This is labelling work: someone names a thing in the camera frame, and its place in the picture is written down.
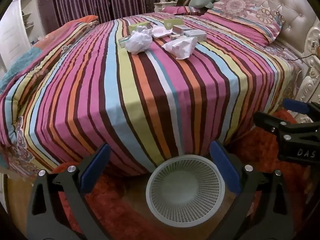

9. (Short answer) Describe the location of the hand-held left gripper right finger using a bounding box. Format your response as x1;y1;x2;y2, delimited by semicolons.
209;141;294;240

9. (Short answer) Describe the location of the white door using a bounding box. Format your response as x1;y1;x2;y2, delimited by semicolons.
0;0;32;65

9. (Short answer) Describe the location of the white carved nightstand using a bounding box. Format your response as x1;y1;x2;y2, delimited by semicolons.
154;1;178;13

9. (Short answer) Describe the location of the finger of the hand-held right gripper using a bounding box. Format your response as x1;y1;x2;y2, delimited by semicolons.
253;112;300;137
283;99;316;117

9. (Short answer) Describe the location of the magenta pillow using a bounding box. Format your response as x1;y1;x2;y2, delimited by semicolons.
162;5;208;16

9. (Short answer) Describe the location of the striped bed sheet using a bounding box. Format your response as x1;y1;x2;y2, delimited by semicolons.
0;13;304;175

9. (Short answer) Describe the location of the red shaggy rug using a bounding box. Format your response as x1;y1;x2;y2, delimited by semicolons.
54;110;320;240

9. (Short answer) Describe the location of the white paper ball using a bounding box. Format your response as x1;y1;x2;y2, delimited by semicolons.
125;27;153;55

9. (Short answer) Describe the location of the grey pink cardboard box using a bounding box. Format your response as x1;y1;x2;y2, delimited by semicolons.
172;25;194;34

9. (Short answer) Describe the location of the cream tufted headboard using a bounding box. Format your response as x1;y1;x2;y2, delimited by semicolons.
186;0;320;117

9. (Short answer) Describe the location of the orange teal folded quilt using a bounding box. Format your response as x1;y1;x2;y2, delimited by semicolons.
0;15;99;95

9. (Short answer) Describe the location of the pale blue cardboard box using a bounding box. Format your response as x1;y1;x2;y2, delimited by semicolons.
184;29;207;41

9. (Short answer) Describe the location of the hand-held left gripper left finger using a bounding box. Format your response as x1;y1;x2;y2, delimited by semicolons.
26;144;112;240

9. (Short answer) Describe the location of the white paper sheet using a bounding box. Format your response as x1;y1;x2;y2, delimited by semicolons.
162;37;198;60

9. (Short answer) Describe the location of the white mesh wastebasket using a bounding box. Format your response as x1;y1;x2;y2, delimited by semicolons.
146;154;227;220

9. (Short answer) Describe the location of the floral patterned pillow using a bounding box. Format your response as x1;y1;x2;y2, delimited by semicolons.
200;0;285;47

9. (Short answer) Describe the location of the small green white box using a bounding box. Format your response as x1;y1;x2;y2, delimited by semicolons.
118;36;133;48

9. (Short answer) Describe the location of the black cable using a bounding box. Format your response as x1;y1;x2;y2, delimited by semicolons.
285;45;320;62

